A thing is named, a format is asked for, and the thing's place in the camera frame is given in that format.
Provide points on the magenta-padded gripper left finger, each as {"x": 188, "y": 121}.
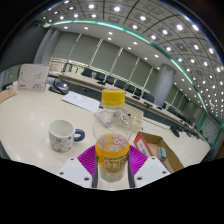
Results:
{"x": 75, "y": 171}

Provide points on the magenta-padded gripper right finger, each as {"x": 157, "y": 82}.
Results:
{"x": 151, "y": 170}

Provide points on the yellow-capped orange drink bottle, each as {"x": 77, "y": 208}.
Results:
{"x": 112, "y": 156}

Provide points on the small teal item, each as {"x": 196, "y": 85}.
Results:
{"x": 162, "y": 154}

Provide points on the open cardboard box red side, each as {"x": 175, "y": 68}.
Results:
{"x": 173, "y": 156}

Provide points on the white paper sheet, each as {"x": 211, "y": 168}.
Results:
{"x": 81, "y": 101}

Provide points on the black desk phone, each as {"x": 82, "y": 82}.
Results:
{"x": 59, "y": 87}

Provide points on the long curved conference desk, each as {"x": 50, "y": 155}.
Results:
{"x": 81, "y": 80}

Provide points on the brown cardboard piece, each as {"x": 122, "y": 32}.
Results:
{"x": 6, "y": 94}

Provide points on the round ceiling lights group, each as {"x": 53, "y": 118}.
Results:
{"x": 165, "y": 31}

